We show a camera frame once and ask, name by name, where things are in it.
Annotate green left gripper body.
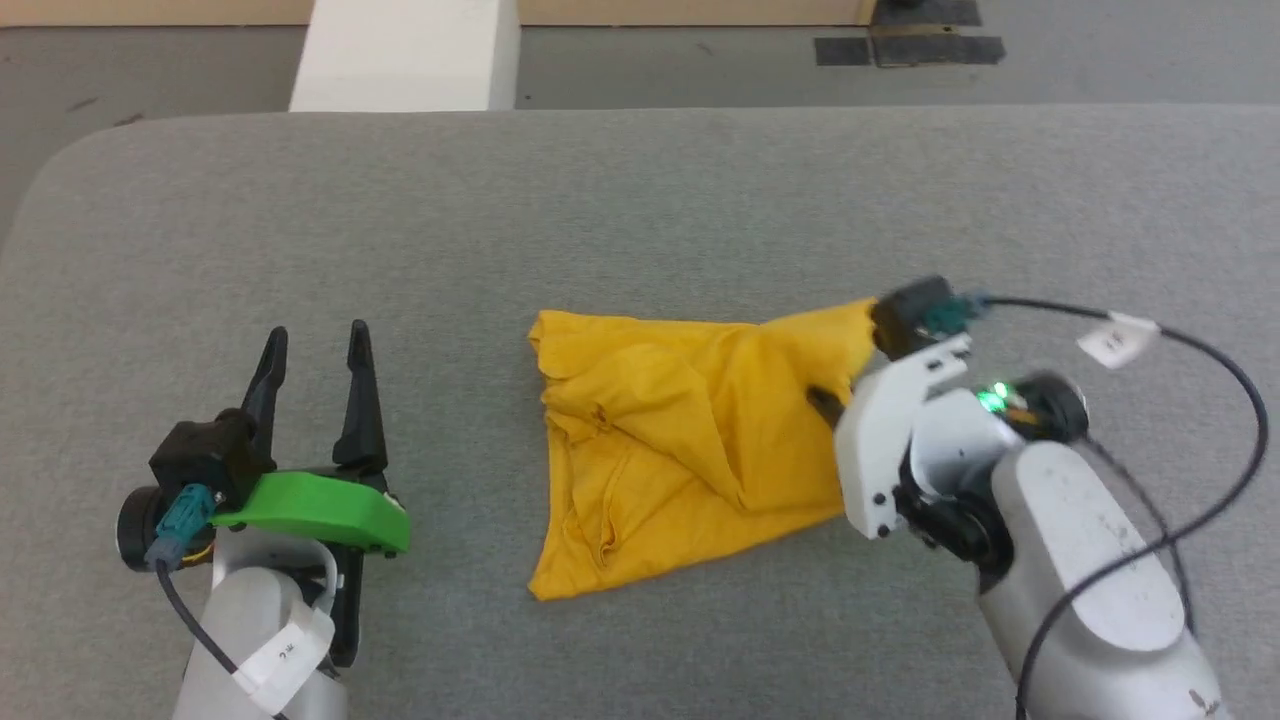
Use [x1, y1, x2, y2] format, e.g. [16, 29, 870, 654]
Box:
[117, 468, 413, 573]

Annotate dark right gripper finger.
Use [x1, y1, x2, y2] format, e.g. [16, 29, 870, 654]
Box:
[805, 387, 853, 433]

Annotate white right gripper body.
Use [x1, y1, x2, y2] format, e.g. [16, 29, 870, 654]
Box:
[833, 335, 1091, 546]

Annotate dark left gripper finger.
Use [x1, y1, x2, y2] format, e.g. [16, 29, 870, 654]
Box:
[240, 327, 291, 471]
[333, 320, 389, 491]

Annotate yellow t-shirt garment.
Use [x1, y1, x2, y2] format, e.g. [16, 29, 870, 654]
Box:
[527, 297, 886, 602]

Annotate white rectangular box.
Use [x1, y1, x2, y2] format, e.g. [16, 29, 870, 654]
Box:
[288, 0, 521, 113]

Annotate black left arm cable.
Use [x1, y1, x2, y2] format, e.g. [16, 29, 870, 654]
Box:
[145, 485, 291, 720]

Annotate white left cable label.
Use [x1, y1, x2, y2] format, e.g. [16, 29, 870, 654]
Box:
[232, 600, 336, 716]

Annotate white cable label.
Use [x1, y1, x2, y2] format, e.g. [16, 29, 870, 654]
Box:
[1077, 312, 1161, 366]
[232, 600, 336, 716]

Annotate white right cable label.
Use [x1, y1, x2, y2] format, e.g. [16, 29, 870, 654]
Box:
[1077, 312, 1161, 366]

